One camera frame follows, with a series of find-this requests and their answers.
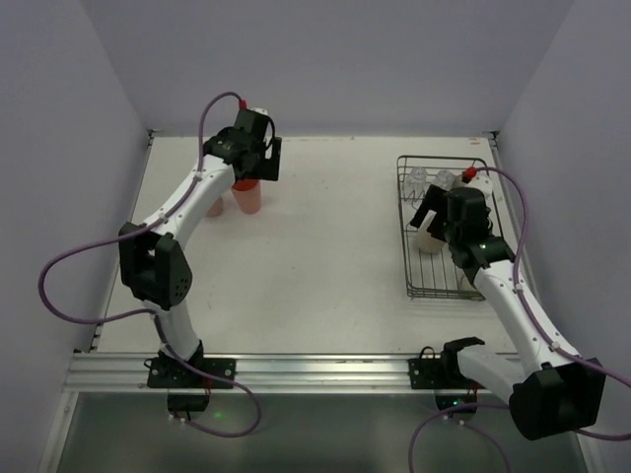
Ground beige cream cup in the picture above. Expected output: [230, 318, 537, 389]
[415, 211, 446, 255]

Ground matte pink tumbler cup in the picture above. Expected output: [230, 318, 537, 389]
[231, 179, 261, 215]

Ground glossy pink handled mug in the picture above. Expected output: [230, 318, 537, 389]
[206, 197, 225, 218]

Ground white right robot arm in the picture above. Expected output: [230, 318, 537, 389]
[410, 185, 605, 440]

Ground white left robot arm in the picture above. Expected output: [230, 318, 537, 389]
[118, 106, 282, 388]

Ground clear glass cup right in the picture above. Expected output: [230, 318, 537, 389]
[431, 169, 456, 191]

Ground clear glass cup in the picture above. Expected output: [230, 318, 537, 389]
[431, 169, 456, 191]
[403, 167, 428, 200]

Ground clear glass cup left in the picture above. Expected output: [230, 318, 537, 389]
[403, 167, 428, 200]

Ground black wire dish rack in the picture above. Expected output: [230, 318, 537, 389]
[396, 155, 515, 301]

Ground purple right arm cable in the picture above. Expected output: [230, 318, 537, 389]
[407, 166, 631, 473]

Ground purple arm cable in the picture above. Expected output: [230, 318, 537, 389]
[37, 91, 262, 439]
[407, 166, 631, 473]

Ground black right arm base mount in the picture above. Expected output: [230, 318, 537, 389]
[407, 337, 485, 411]

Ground aluminium mounting rail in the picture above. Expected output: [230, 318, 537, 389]
[63, 352, 436, 395]

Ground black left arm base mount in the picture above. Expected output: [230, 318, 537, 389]
[146, 350, 237, 415]

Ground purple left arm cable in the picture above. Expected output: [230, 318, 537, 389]
[37, 91, 262, 439]

